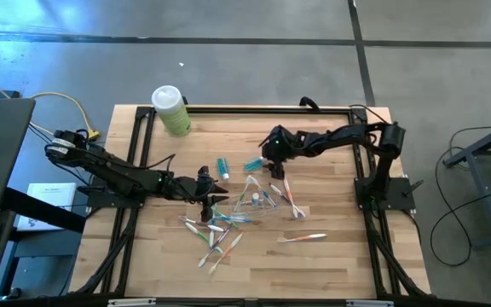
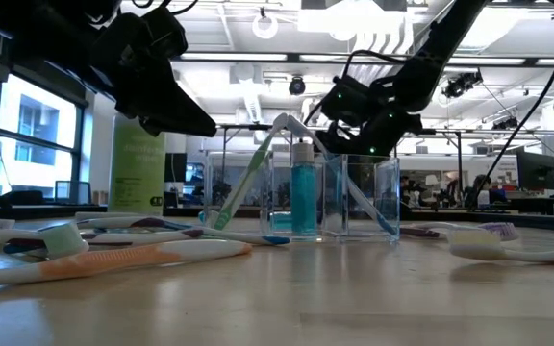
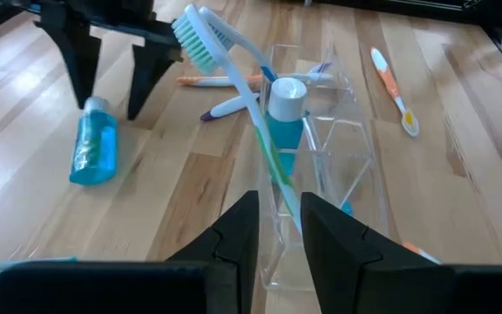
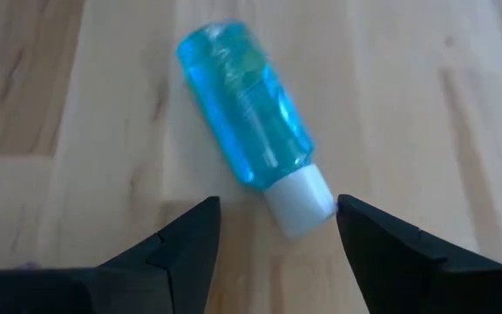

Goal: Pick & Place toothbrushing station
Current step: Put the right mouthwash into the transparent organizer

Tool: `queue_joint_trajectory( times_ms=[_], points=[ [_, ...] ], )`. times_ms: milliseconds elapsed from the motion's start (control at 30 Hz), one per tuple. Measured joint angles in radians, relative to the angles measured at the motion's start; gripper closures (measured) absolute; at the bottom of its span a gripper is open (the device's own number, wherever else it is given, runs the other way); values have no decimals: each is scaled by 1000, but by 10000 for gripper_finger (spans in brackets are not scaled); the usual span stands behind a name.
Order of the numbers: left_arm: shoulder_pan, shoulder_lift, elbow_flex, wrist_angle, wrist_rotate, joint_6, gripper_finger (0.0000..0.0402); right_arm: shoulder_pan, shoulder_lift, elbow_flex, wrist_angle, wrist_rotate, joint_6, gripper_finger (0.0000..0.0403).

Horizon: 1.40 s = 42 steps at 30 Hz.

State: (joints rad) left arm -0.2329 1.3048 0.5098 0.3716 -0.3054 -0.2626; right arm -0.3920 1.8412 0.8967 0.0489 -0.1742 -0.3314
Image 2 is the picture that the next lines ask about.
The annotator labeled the clear acrylic organizer box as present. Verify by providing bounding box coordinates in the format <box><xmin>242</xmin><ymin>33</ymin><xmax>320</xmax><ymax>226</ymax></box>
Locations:
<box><xmin>203</xmin><ymin>151</ymin><xmax>402</xmax><ymax>243</ymax></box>

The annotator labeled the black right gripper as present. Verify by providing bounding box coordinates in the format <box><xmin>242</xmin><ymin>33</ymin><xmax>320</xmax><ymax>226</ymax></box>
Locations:
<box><xmin>315</xmin><ymin>112</ymin><xmax>425</xmax><ymax>158</ymax></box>

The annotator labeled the black computer monitor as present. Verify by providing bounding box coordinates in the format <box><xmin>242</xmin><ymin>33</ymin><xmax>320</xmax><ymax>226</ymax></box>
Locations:
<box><xmin>516</xmin><ymin>151</ymin><xmax>554</xmax><ymax>192</ymax></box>

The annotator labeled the person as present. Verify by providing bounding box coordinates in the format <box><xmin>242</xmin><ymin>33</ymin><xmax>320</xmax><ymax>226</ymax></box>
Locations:
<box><xmin>468</xmin><ymin>173</ymin><xmax>509</xmax><ymax>207</ymax></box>

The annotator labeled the black hanging arm cable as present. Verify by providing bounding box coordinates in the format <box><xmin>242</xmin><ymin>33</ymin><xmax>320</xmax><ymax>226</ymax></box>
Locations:
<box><xmin>468</xmin><ymin>28</ymin><xmax>554</xmax><ymax>209</ymax></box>

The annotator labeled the black metal gantry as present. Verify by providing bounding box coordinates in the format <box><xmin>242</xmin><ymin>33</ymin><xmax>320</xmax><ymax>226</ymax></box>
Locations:
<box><xmin>216</xmin><ymin>123</ymin><xmax>466</xmax><ymax>160</ymax></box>

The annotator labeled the black ceiling camera cluster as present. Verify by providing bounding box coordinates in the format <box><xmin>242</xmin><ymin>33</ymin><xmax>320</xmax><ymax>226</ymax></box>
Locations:
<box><xmin>441</xmin><ymin>68</ymin><xmax>484</xmax><ymax>100</ymax></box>

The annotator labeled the round overhead camera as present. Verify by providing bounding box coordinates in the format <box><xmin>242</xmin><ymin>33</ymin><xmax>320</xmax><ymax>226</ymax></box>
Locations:
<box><xmin>288</xmin><ymin>75</ymin><xmax>307</xmax><ymax>96</ymax></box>

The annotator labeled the black aluminium table frame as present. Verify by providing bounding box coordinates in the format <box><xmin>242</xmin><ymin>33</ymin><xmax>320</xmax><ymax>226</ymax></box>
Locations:
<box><xmin>0</xmin><ymin>204</ymin><xmax>554</xmax><ymax>235</ymax></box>

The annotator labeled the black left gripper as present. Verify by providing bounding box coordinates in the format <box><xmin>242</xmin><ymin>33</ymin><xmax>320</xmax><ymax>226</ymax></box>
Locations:
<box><xmin>88</xmin><ymin>7</ymin><xmax>218</xmax><ymax>138</ymax></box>

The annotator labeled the green white toothbrush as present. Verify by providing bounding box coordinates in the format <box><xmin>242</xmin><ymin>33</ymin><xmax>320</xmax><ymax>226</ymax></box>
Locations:
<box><xmin>212</xmin><ymin>113</ymin><xmax>289</xmax><ymax>231</ymax></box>
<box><xmin>0</xmin><ymin>220</ymin><xmax>90</xmax><ymax>260</ymax></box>

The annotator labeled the blue white toothbrush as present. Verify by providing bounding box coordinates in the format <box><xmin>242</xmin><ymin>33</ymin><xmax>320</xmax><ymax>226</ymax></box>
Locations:
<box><xmin>284</xmin><ymin>113</ymin><xmax>399</xmax><ymax>236</ymax></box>
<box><xmin>194</xmin><ymin>225</ymin><xmax>291</xmax><ymax>247</ymax></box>

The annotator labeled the blue mouthwash bottle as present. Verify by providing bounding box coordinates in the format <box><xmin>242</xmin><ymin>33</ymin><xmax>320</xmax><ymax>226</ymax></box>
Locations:
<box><xmin>290</xmin><ymin>140</ymin><xmax>318</xmax><ymax>240</ymax></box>

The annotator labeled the small dark screen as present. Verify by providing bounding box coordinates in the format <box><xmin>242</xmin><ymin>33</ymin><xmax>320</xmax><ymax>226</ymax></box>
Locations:
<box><xmin>54</xmin><ymin>180</ymin><xmax>91</xmax><ymax>206</ymax></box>

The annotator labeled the green wipes canister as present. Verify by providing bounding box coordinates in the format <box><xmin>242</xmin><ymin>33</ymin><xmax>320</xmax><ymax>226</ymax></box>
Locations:
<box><xmin>108</xmin><ymin>114</ymin><xmax>166</xmax><ymax>217</ymax></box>

